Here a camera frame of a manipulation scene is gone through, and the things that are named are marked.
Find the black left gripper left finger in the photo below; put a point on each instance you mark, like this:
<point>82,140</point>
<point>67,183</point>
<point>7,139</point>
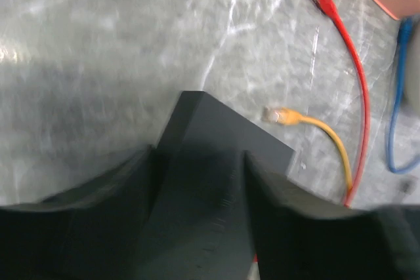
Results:
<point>88,232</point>

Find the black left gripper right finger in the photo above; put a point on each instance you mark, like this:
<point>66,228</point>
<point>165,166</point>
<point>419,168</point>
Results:
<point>297,235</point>

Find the black network switch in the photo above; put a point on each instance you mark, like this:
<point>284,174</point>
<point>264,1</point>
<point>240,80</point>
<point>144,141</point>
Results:
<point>198,226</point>

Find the white floral round plate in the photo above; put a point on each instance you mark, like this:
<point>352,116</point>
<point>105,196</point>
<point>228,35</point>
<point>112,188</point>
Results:
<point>411,87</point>

